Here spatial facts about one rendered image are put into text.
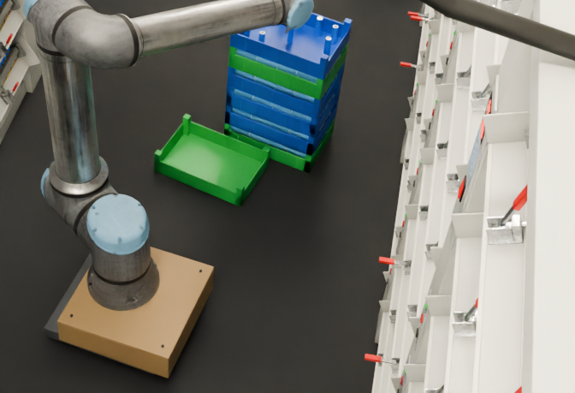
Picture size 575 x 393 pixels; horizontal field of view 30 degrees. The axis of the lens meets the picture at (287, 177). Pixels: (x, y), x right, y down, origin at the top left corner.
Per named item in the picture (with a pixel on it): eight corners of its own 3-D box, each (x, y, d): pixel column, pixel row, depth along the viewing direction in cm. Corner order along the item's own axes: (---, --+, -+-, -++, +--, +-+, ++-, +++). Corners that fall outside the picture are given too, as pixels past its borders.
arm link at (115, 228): (113, 292, 271) (108, 249, 257) (76, 249, 279) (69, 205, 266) (163, 263, 278) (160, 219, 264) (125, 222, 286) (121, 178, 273)
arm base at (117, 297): (74, 295, 281) (70, 272, 274) (109, 243, 293) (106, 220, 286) (139, 320, 277) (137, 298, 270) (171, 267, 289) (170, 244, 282)
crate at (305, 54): (229, 45, 314) (230, 25, 308) (257, 8, 327) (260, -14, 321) (323, 80, 308) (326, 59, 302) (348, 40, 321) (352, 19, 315)
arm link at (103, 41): (89, 44, 218) (323, -9, 261) (56, 12, 224) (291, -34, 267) (81, 90, 225) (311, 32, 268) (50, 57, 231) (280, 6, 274)
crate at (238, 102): (225, 104, 332) (226, 86, 326) (252, 66, 345) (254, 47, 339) (314, 138, 326) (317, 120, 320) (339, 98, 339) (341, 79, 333)
